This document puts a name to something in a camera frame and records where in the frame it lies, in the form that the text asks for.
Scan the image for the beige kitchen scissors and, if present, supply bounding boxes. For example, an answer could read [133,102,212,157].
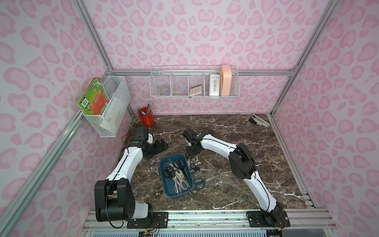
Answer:
[172,166,190,191]

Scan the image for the pink handled scissors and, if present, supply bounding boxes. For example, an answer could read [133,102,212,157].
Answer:
[175,177,190,194]

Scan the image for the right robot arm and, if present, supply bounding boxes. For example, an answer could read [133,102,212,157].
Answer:
[182,128,284,221]

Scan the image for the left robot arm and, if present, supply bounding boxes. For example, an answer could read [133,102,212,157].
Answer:
[94,127,168,222]

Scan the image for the small black scissors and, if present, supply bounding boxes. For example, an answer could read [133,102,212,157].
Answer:
[190,166,210,175]
[189,159,201,170]

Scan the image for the small black scissors lower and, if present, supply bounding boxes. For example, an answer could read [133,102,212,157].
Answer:
[190,166,210,175]

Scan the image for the teal plastic storage box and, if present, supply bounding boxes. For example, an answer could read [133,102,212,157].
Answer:
[159,154,194,198]

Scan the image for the pink box in basket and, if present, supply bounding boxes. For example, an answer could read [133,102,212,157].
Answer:
[221,64,232,96]

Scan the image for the red pen cup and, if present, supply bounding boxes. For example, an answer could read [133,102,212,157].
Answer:
[137,101,155,126]

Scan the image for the white paper in basket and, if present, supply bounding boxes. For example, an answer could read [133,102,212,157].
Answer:
[100,96,125,134]

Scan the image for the white mesh side basket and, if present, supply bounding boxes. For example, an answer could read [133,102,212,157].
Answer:
[84,76,131,138]

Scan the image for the small pink calculator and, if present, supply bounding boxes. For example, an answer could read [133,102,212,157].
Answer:
[189,84,203,96]

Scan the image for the tape roll in basket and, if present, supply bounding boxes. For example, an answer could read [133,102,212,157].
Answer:
[159,85,171,96]

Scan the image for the white card in basket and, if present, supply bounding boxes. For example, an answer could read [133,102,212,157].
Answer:
[209,74,221,96]

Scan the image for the green red booklet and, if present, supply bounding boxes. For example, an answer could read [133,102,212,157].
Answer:
[77,78,110,115]

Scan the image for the black white stapler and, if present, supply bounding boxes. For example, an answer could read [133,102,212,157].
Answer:
[248,114,270,128]

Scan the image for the blue handled scissors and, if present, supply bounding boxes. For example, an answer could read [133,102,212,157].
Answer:
[194,175,220,190]

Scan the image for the white wire wall basket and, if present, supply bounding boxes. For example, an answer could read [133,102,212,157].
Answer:
[149,65,240,99]

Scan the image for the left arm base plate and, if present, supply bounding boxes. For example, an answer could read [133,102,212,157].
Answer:
[126,212,169,229]

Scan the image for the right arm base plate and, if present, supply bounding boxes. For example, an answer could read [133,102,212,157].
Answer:
[246,210,291,229]

